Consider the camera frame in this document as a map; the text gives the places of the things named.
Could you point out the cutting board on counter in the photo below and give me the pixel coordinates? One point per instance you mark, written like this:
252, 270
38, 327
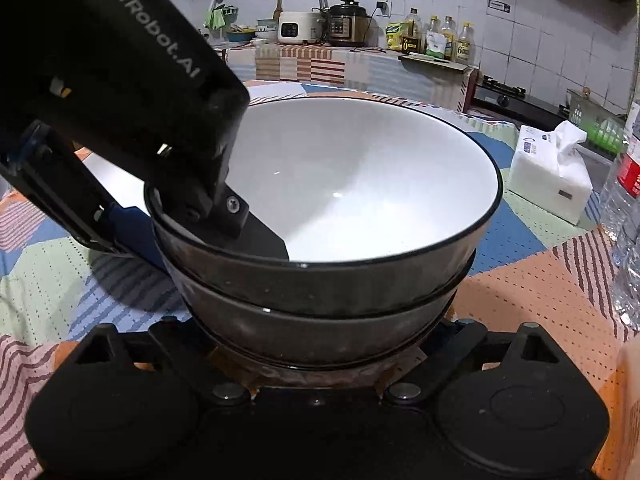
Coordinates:
432, 60

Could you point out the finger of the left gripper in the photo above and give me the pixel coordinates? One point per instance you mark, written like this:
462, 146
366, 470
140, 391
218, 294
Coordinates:
256, 240

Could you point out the oil bottle right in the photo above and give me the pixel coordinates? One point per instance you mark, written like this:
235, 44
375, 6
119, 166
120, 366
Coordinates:
465, 44

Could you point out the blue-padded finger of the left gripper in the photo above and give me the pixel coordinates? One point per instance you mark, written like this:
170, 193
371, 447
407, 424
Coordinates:
134, 232

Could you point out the white tissue box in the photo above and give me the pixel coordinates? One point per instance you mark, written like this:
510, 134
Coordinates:
548, 171

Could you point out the black pressure cooker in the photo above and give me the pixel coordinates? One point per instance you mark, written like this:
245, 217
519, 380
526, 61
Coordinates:
348, 24

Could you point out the black gas stove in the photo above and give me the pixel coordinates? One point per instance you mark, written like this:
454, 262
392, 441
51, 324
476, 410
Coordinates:
515, 105

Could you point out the striped counter cloth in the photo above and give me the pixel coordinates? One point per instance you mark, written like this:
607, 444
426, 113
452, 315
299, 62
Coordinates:
374, 71

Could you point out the stacked bowls on counter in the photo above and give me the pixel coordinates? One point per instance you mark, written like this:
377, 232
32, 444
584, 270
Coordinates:
267, 29

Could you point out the oil bottle middle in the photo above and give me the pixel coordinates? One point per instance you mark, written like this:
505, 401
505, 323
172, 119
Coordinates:
439, 37

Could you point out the checkered tablecloth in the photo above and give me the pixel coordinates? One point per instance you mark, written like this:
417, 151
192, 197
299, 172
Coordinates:
534, 268

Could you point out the white bowl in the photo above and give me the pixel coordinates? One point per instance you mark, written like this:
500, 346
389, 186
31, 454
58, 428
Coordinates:
378, 206
310, 342

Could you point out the oil bottle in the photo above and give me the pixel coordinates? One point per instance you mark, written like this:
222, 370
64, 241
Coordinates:
465, 44
439, 37

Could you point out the white rice cooker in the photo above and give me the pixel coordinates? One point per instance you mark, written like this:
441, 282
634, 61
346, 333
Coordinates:
300, 27

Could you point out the green label water bottle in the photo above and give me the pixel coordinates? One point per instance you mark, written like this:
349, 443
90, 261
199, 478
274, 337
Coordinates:
625, 288

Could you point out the red label water bottle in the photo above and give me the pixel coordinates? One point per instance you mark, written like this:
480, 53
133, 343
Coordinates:
621, 191

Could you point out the green dish basket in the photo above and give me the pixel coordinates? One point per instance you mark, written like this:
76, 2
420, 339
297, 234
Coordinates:
604, 130

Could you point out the yellow snack bag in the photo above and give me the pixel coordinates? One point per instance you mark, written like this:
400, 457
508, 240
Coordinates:
393, 36

